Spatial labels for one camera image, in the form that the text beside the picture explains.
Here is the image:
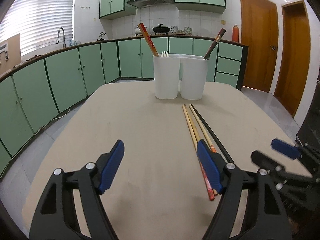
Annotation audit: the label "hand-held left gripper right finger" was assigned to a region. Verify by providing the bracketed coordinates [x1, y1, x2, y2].
[197, 140, 293, 240]

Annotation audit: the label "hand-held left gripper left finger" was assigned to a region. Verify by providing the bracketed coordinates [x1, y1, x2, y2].
[30, 140, 125, 240]

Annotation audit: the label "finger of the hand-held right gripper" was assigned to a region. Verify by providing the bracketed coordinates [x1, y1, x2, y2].
[271, 138, 320, 174]
[251, 150, 315, 190]

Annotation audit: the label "black chopstick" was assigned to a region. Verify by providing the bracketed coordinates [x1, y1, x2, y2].
[203, 28, 227, 60]
[193, 107, 235, 164]

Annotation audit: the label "pale chopstick red end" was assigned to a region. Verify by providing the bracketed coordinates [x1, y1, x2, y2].
[182, 104, 215, 202]
[188, 104, 218, 196]

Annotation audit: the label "white two-compartment utensil holder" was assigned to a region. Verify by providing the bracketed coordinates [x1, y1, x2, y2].
[153, 54, 208, 100]

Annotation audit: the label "wooden chopstick red print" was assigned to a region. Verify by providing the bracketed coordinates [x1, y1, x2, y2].
[140, 22, 160, 56]
[137, 24, 158, 57]

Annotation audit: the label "dark framed panel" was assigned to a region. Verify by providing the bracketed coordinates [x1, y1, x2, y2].
[295, 79, 320, 146]

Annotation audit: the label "wooden door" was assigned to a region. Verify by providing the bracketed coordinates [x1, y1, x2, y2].
[273, 0, 320, 118]
[238, 0, 279, 93]

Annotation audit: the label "green lower kitchen cabinets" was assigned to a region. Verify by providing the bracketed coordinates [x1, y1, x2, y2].
[0, 36, 249, 178]

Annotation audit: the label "metal kitchen faucet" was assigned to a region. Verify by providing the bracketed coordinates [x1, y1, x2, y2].
[56, 27, 67, 49]

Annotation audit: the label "black wok with lid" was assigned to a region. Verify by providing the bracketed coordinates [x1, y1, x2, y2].
[152, 24, 171, 35]

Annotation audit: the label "cardboard board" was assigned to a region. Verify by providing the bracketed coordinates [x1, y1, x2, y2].
[0, 33, 22, 74]

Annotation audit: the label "white window blinds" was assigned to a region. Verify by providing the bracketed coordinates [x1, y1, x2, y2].
[0, 0, 77, 63]

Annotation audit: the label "black range hood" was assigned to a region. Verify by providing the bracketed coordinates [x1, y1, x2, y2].
[126, 0, 174, 8]

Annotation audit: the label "white cable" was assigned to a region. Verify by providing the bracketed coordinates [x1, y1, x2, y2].
[33, 107, 72, 136]

